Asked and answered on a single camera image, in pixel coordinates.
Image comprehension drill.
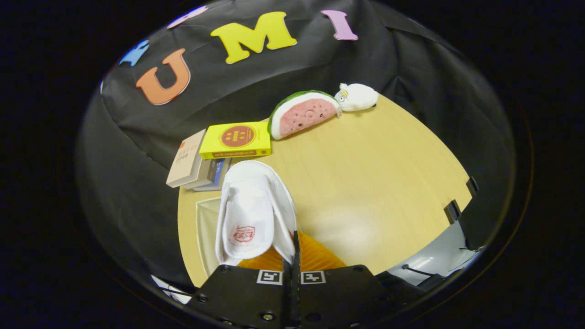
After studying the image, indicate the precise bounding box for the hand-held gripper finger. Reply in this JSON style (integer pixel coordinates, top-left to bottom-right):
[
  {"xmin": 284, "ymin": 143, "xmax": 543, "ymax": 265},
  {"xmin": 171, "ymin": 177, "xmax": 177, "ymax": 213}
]
[
  {"xmin": 187, "ymin": 231, "xmax": 297, "ymax": 329},
  {"xmin": 296, "ymin": 230, "xmax": 401, "ymax": 329}
]

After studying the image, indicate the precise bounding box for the white canvas shoe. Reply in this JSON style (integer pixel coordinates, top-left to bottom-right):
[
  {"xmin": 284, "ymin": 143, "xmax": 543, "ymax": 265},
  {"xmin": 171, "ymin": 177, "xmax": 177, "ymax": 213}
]
[{"xmin": 215, "ymin": 160, "xmax": 298, "ymax": 266}]

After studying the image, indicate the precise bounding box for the cream storage box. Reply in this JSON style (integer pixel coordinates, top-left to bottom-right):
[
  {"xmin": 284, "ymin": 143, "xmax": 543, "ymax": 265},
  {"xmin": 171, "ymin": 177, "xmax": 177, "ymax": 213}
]
[{"xmin": 196, "ymin": 196, "xmax": 229, "ymax": 278}]

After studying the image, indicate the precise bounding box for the blue book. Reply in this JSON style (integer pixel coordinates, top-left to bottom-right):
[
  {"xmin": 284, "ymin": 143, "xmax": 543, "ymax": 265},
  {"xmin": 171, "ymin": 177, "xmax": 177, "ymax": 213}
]
[{"xmin": 193, "ymin": 158, "xmax": 232, "ymax": 192}]

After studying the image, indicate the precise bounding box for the grey book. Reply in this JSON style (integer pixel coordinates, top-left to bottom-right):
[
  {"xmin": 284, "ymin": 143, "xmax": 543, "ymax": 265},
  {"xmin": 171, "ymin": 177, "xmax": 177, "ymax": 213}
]
[{"xmin": 184, "ymin": 158, "xmax": 220, "ymax": 190}]

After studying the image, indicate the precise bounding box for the yellow book with red circle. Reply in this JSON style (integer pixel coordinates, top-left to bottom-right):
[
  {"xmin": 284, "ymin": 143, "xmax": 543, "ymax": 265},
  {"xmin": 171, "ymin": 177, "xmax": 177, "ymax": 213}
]
[{"xmin": 199, "ymin": 121, "xmax": 271, "ymax": 160}]

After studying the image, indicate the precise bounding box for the beige book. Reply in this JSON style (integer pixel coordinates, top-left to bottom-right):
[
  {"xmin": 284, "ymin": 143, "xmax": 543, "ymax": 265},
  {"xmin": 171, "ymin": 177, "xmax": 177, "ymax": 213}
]
[{"xmin": 166, "ymin": 129, "xmax": 207, "ymax": 188}]

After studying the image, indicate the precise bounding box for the watermelon slice plush toy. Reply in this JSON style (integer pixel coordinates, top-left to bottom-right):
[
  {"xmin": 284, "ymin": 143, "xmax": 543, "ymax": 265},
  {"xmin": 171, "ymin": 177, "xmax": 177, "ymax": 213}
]
[{"xmin": 268, "ymin": 90, "xmax": 341, "ymax": 140}]

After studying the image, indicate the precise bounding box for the white plush toy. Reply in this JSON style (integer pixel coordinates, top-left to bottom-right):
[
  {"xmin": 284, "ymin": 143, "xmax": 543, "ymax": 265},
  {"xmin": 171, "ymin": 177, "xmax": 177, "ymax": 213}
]
[{"xmin": 335, "ymin": 83, "xmax": 379, "ymax": 112}]

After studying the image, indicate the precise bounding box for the black backdrop cloth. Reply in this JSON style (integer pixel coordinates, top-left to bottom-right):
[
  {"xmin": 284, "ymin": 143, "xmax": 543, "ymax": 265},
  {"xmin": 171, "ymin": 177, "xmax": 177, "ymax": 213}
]
[{"xmin": 75, "ymin": 0, "xmax": 519, "ymax": 293}]

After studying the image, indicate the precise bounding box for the black cable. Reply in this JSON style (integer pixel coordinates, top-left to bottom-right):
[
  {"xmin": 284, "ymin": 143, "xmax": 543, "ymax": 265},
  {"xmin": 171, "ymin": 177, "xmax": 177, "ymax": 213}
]
[{"xmin": 402, "ymin": 264, "xmax": 441, "ymax": 278}]

